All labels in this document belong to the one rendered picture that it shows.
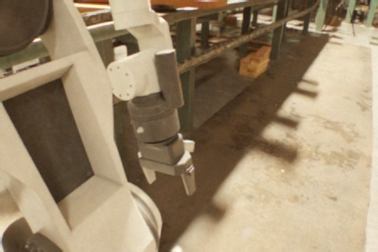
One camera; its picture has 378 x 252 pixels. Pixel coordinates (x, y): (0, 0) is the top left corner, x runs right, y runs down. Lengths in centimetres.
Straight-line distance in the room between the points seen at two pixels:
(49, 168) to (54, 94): 9
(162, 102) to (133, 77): 7
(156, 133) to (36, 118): 22
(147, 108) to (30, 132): 21
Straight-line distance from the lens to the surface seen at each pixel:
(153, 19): 45
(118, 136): 119
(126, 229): 36
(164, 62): 42
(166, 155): 49
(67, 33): 34
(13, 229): 87
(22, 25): 30
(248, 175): 145
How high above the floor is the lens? 96
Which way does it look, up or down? 32 degrees down
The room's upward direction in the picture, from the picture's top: 1 degrees clockwise
